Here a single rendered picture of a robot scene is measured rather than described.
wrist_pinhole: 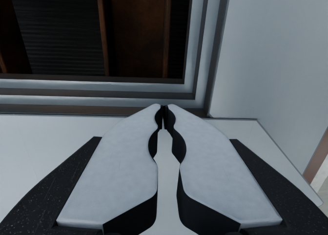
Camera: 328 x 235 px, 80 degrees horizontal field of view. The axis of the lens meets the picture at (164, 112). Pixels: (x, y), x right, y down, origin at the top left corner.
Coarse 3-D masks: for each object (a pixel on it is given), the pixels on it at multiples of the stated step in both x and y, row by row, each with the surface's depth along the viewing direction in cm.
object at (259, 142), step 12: (252, 132) 14; (264, 132) 14; (252, 144) 15; (264, 144) 15; (276, 144) 15; (264, 156) 15; (276, 156) 15; (276, 168) 16; (288, 168) 16; (300, 180) 17
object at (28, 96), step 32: (192, 0) 12; (224, 0) 11; (192, 32) 13; (192, 64) 14; (0, 96) 14; (32, 96) 14; (64, 96) 14; (96, 96) 14; (128, 96) 14; (160, 96) 15; (192, 96) 15
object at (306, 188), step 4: (304, 184) 17; (308, 184) 17; (304, 188) 17; (308, 188) 17; (312, 188) 17; (304, 192) 18; (308, 192) 18; (312, 192) 18; (308, 196) 18; (312, 196) 18; (316, 196) 18; (312, 200) 18; (316, 200) 18; (320, 200) 18; (316, 204) 18; (320, 204) 18
